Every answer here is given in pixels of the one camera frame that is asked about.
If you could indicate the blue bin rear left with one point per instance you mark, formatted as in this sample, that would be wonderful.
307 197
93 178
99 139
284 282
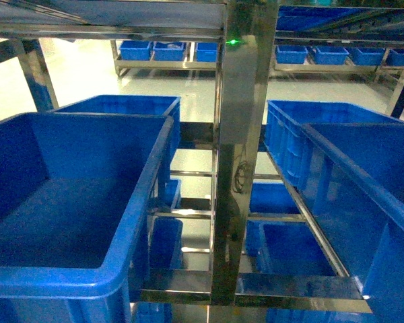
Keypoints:
133 104

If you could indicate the blue lower bin left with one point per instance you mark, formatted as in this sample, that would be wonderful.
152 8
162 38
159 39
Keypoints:
166 237

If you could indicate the blue bin rear right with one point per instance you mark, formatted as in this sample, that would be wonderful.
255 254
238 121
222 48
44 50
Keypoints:
286 142

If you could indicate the large blue right bin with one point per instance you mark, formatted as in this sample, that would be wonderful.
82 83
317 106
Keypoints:
353 184

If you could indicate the large blue bin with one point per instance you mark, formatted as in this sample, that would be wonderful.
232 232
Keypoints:
353 184
75 195

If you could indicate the central steel rack post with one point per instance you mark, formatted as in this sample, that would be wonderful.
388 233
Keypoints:
246 59

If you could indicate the large blue left bin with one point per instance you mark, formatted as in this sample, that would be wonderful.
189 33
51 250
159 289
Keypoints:
75 195

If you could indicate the blue lower bin right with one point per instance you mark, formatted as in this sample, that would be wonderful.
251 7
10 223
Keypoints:
282 247

